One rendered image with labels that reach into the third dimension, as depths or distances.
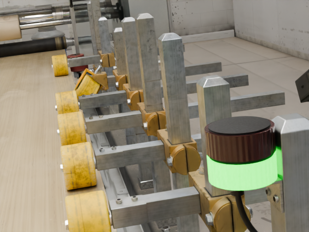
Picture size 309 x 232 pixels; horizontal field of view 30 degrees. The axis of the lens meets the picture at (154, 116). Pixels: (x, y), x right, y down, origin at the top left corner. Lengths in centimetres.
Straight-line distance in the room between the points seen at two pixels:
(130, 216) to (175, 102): 26
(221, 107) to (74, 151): 36
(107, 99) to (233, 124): 104
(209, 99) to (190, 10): 884
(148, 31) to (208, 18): 844
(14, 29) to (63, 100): 155
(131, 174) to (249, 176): 121
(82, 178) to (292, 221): 56
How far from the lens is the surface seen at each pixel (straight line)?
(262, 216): 301
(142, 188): 155
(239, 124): 50
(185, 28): 957
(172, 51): 97
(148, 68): 122
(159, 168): 128
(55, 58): 225
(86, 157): 102
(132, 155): 104
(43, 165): 121
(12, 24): 302
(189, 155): 99
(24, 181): 115
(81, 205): 79
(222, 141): 48
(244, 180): 49
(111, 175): 192
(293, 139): 50
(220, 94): 74
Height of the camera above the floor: 127
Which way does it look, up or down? 14 degrees down
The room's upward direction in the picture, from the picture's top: 6 degrees counter-clockwise
